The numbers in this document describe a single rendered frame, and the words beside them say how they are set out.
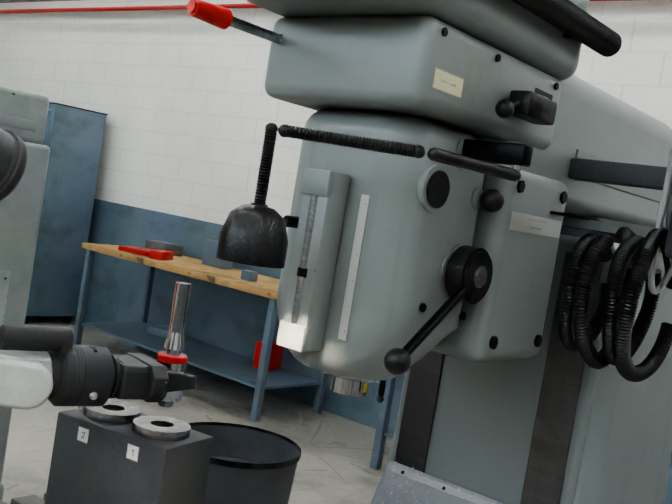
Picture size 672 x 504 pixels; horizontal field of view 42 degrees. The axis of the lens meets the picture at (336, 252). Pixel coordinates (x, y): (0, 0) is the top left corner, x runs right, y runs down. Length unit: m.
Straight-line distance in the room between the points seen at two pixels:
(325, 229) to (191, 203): 6.70
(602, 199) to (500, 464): 0.45
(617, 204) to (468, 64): 0.54
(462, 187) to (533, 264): 0.20
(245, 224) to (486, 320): 0.39
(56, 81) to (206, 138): 2.41
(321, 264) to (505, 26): 0.35
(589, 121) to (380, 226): 0.46
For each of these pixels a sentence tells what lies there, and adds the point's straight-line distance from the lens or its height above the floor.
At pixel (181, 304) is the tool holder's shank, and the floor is 1.33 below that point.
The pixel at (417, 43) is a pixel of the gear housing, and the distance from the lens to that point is 0.96.
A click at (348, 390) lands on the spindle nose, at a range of 1.11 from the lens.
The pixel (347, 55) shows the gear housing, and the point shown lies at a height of 1.68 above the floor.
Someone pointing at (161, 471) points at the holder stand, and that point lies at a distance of 1.35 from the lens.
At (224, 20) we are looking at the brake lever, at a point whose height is 1.70.
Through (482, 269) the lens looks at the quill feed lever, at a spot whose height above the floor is 1.46.
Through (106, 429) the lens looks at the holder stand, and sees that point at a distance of 1.40.
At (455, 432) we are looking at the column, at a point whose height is 1.18.
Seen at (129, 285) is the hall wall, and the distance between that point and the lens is 8.24.
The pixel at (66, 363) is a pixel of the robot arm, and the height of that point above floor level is 1.23.
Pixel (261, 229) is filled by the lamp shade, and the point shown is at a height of 1.48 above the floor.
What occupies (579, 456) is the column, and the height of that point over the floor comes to 1.20.
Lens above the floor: 1.51
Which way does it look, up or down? 3 degrees down
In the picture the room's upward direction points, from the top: 9 degrees clockwise
